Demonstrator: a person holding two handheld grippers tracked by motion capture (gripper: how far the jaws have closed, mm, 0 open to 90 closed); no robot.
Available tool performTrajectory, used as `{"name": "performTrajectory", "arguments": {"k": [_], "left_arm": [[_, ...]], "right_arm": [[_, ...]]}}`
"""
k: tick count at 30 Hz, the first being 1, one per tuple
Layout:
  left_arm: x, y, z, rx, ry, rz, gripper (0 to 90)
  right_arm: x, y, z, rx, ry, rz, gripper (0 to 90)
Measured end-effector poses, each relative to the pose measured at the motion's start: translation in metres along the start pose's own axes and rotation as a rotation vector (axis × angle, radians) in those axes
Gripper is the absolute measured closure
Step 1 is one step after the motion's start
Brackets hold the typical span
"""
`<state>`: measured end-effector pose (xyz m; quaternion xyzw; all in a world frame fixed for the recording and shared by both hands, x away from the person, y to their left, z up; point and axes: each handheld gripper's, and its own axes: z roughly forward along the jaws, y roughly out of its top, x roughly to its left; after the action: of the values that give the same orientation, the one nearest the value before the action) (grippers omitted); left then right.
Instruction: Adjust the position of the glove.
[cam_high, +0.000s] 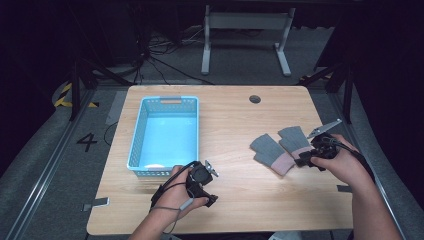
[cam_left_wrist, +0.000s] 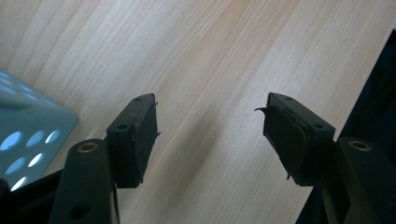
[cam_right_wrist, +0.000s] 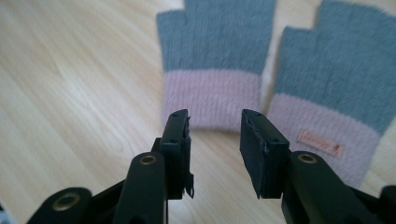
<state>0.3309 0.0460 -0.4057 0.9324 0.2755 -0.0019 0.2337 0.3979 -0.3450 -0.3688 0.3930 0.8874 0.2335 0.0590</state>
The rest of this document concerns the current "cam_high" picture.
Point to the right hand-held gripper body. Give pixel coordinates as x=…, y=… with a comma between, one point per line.
x=325, y=148

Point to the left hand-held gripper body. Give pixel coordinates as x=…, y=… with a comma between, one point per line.
x=199, y=175

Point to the grey glove with pink cuff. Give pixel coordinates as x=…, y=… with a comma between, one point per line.
x=266, y=150
x=293, y=138

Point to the blue plastic basket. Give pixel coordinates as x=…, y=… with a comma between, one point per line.
x=166, y=133

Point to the person's right hand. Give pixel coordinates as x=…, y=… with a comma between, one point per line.
x=350, y=166

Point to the person's left hand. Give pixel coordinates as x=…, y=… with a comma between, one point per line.
x=173, y=200

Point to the grey tape piece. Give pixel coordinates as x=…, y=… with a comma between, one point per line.
x=100, y=202
x=344, y=188

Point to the black metal stand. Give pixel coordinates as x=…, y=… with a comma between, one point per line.
x=76, y=90
x=348, y=96

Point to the aluminium floor rail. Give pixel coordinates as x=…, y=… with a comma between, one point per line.
x=50, y=166
x=366, y=150

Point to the white metal desk frame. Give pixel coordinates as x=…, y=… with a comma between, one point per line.
x=246, y=20

